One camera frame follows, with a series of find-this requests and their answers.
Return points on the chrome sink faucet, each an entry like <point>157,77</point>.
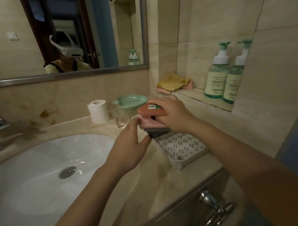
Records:
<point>3,130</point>

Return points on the person's left thumb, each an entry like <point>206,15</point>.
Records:
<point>144,142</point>

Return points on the metal framed wall mirror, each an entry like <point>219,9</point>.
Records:
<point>69,35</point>

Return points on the person's right hand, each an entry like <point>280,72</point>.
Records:
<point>179,116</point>

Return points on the person's left forearm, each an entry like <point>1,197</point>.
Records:
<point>88,195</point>

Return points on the metal sink drain plug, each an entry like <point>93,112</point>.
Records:
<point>67,172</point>

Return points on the clear glass cup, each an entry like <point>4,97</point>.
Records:
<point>122,116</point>

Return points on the yellow cloth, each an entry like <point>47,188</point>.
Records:
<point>173,82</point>

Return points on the person's left hand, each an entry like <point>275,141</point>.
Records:
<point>127,149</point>

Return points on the red soap dish with label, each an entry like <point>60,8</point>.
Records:
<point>145,110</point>

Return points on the green pump bottle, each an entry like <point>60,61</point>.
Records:
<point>216,72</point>
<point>234,81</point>

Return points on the person's right forearm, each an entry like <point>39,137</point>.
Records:
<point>246,167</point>

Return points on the white ceramic sink basin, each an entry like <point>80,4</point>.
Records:
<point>46,177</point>

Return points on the green apple-shaped dish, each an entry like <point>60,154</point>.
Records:
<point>131,100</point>

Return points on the white dotted drain tray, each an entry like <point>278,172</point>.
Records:
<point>181,147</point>

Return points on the grey soap dish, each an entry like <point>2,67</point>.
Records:
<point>158,133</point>

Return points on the white toilet paper roll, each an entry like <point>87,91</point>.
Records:
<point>99,111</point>

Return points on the pink cloth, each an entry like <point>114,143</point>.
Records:
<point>188,85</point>

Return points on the pink soap dish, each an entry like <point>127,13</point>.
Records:
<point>147,122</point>

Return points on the person's right thumb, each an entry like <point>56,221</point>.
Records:
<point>161,120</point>

